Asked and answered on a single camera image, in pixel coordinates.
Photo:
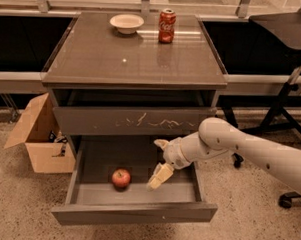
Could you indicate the red cola can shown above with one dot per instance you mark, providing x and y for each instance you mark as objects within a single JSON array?
[{"x": 166, "y": 28}]

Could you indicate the grey drawer cabinet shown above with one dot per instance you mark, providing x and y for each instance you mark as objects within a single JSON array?
[{"x": 97, "y": 66}]

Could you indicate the black office chair base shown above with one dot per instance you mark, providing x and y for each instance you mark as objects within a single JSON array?
[{"x": 286, "y": 199}]

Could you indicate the open cardboard box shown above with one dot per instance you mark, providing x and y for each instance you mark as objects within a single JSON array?
[{"x": 37, "y": 129}]

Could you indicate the metal window railing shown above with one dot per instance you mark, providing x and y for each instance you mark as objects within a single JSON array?
[{"x": 236, "y": 9}]

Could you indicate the white bowl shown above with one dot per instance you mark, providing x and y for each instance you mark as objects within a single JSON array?
[{"x": 127, "y": 23}]

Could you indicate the red apple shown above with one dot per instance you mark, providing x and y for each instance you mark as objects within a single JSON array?
[{"x": 121, "y": 178}]

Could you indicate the open grey middle drawer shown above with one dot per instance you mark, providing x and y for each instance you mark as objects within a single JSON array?
[{"x": 93, "y": 199}]

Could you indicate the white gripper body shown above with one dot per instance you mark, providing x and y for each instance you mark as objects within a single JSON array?
[{"x": 172, "y": 154}]

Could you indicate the black side table with stand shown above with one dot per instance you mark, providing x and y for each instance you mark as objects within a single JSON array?
[{"x": 261, "y": 57}]

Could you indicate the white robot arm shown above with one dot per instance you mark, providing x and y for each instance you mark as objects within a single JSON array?
[{"x": 214, "y": 138}]

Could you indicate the scratched grey top drawer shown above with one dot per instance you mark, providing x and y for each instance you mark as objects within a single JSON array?
[{"x": 116, "y": 121}]

